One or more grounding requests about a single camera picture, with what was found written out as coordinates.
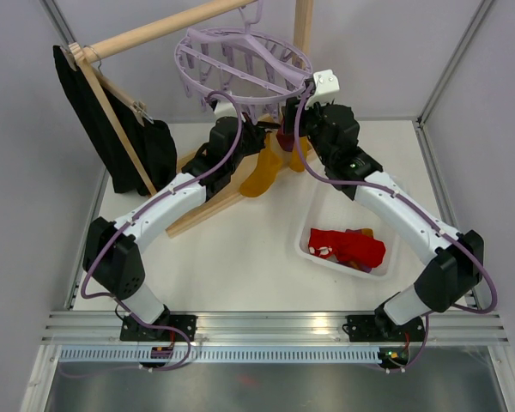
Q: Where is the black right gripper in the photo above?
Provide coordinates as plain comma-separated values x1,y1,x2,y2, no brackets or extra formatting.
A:
282,95,334,166

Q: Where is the mustard yellow sock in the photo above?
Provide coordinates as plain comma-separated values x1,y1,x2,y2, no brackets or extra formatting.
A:
239,134,282,198

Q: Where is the mustard sock brown cuff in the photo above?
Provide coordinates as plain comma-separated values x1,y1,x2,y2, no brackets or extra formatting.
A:
288,136,308,173

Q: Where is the purple round clip hanger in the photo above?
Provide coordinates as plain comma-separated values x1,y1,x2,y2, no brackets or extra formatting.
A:
174,1,312,122

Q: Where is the maroon purple striped sock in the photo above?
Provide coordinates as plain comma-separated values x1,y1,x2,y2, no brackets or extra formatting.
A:
276,130,294,152

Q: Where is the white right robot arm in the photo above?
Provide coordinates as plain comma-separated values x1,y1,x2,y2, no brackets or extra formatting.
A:
283,97,487,339

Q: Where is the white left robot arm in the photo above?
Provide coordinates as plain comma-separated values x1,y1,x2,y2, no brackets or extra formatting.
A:
83,117,280,341

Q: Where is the wooden clip hanger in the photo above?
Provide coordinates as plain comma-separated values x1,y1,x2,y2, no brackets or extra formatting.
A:
64,42,155,125

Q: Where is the white plastic basket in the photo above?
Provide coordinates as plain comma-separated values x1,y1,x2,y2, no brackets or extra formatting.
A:
294,181,401,281

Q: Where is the wooden clothes rack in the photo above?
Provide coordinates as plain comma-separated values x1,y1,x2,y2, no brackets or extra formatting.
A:
64,0,317,239

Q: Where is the red sock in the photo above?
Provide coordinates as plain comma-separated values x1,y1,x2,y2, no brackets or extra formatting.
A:
307,228,386,273

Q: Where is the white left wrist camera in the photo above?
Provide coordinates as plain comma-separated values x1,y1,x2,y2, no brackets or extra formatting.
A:
214,98,237,118

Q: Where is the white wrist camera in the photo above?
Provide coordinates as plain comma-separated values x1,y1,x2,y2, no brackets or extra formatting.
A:
214,98,237,118
309,70,340,105

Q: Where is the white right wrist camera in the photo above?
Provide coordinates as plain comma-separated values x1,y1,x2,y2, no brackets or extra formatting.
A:
309,70,340,105

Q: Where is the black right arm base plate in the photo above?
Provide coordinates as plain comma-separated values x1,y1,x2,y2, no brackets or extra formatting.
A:
342,314,425,343

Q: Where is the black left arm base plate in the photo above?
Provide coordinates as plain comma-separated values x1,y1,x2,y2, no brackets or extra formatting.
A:
119,313,197,342

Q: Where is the white slotted cable duct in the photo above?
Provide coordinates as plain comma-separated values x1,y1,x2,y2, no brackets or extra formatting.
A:
59,345,381,365

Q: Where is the aluminium mounting rail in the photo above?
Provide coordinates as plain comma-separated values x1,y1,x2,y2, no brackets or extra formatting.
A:
41,311,509,346

